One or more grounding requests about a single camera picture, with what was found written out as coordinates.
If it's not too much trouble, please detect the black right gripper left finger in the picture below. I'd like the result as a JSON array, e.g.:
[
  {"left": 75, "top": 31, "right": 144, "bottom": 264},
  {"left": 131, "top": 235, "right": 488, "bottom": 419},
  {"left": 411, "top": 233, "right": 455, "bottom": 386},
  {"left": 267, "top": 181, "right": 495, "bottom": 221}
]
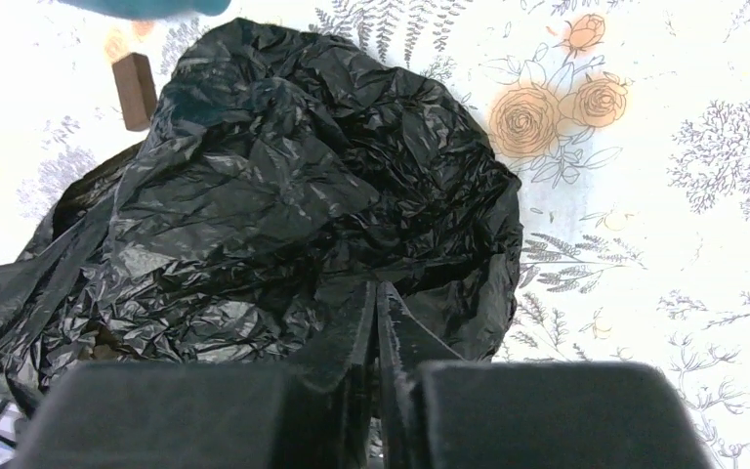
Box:
[{"left": 12, "top": 282, "right": 376, "bottom": 468}]

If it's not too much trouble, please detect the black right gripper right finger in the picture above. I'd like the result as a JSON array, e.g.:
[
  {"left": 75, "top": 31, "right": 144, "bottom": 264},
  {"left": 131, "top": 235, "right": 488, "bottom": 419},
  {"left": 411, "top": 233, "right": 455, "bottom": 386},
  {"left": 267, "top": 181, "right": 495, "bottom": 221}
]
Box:
[{"left": 378, "top": 282, "right": 709, "bottom": 469}]

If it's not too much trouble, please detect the black trash bag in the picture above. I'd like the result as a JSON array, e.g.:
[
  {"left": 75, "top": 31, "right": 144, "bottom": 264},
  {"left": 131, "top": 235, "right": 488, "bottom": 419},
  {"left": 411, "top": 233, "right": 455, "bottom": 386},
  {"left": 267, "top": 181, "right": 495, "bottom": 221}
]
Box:
[{"left": 0, "top": 19, "right": 522, "bottom": 409}]

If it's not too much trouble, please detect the teal plastic trash bin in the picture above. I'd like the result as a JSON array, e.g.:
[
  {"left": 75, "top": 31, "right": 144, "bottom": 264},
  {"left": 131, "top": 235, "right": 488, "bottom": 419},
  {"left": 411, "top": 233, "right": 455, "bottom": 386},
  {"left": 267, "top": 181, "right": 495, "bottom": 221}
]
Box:
[{"left": 62, "top": 0, "right": 231, "bottom": 21}]

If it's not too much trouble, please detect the dark brown rectangular tile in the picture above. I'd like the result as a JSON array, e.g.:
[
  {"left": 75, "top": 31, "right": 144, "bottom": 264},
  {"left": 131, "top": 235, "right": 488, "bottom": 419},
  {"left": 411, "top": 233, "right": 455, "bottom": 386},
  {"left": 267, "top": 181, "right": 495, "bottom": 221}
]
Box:
[{"left": 112, "top": 53, "right": 157, "bottom": 132}]

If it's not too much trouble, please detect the floral patterned table mat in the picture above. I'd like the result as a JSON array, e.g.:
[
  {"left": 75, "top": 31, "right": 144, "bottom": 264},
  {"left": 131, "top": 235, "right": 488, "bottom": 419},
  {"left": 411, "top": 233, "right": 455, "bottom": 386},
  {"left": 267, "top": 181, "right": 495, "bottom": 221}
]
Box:
[{"left": 0, "top": 1, "right": 750, "bottom": 468}]

